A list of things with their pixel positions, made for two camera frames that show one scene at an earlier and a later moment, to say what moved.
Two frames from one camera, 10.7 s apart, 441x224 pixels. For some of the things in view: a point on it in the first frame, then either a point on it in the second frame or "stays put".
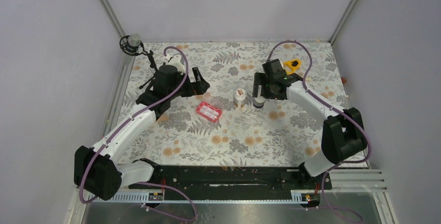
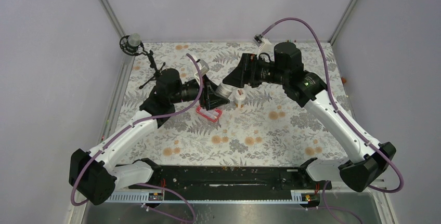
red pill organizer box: [209, 107] stays put
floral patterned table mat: [208, 116] stays put
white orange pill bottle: [240, 97] stays put
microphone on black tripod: [131, 44] stays put
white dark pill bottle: [258, 102] -> [224, 89]
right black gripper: [260, 79] -> [245, 73]
